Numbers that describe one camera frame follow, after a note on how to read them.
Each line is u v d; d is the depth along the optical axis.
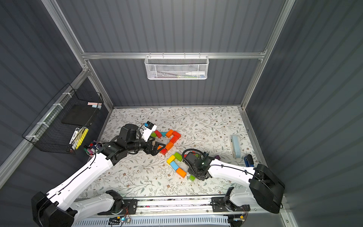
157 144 0.65
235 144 0.93
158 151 0.66
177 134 1.02
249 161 0.86
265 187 0.42
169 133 1.02
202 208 0.74
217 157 0.90
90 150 0.81
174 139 0.98
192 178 0.80
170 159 0.89
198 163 0.65
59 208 0.39
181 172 0.85
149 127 0.65
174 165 0.87
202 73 0.92
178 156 0.89
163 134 1.00
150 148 0.64
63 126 0.73
